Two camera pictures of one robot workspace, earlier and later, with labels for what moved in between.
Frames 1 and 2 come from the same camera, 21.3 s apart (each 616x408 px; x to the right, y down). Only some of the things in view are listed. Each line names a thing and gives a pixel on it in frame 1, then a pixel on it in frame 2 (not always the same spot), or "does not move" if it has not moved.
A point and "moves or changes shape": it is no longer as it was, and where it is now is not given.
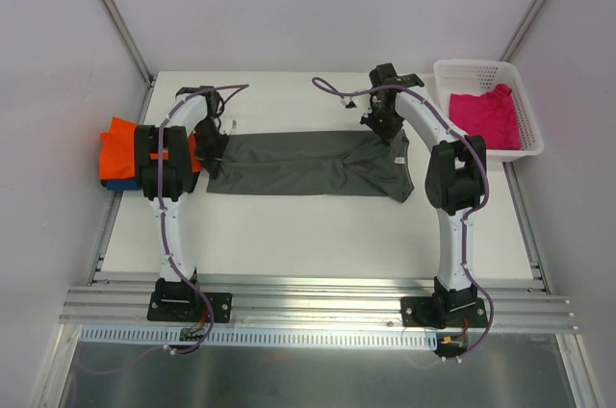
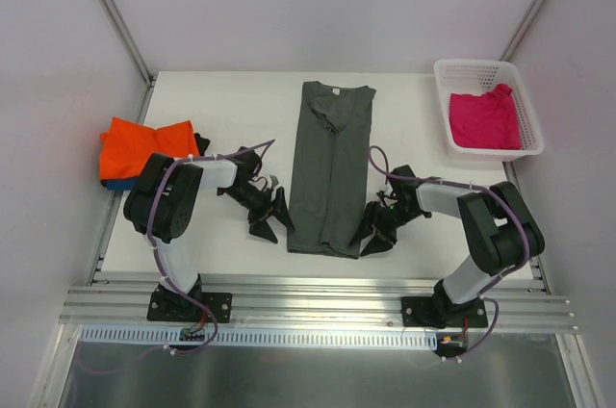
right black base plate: x=430 y=312 does not move
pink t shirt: x=492 y=115 does not move
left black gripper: x=212 y=158 to x=268 y=207
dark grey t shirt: x=315 y=163 moves or changes shape
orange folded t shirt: x=117 y=151 does not move
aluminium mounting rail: x=509 y=300 does not move
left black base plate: x=189 y=307 does not move
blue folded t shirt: x=122 y=184 does not move
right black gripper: x=385 y=127 to x=377 y=222
